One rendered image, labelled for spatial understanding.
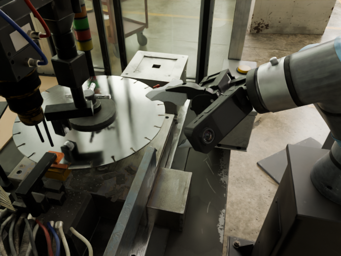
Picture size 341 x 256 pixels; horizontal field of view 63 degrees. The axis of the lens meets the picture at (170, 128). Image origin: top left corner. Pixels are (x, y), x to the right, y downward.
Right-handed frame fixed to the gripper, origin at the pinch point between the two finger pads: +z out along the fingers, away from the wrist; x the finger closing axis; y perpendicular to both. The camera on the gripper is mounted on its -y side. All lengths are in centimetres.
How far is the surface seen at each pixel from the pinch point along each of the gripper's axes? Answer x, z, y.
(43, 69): 22, 72, 33
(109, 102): 6.6, 15.0, 4.5
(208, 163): -23.5, 8.3, 15.4
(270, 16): -55, 59, 313
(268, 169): -94, 33, 92
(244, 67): -10.3, -0.8, 44.1
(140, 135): -0.6, 6.0, -1.3
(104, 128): 3.8, 12.6, -2.6
